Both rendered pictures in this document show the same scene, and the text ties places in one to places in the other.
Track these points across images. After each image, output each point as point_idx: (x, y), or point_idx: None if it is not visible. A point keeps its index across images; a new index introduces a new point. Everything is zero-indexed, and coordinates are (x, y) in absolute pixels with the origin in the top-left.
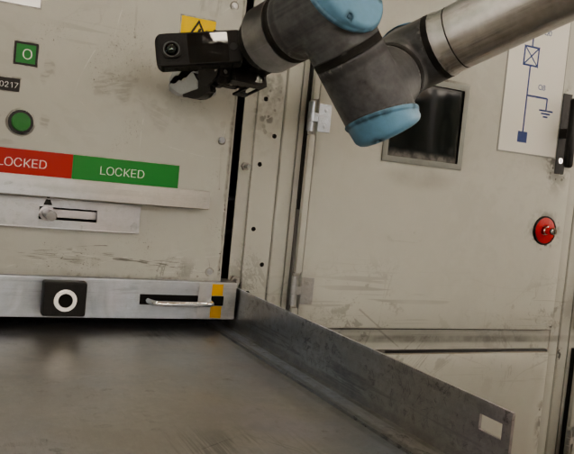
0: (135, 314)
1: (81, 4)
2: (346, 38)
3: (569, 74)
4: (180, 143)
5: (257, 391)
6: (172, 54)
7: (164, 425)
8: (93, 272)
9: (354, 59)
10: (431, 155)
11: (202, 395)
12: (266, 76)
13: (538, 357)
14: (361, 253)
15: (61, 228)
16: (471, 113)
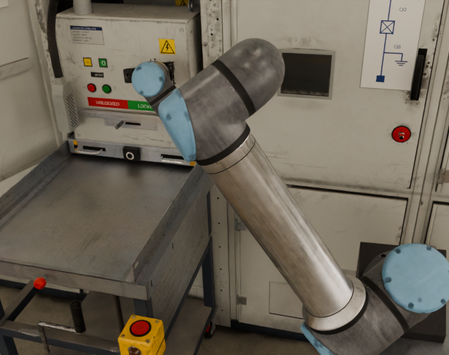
0: (160, 160)
1: (118, 40)
2: (148, 97)
3: (424, 34)
4: None
5: (144, 216)
6: (127, 78)
7: (91, 227)
8: (143, 144)
9: (153, 105)
10: (311, 91)
11: (122, 215)
12: (173, 79)
13: (397, 203)
14: (270, 141)
15: (127, 127)
16: (338, 67)
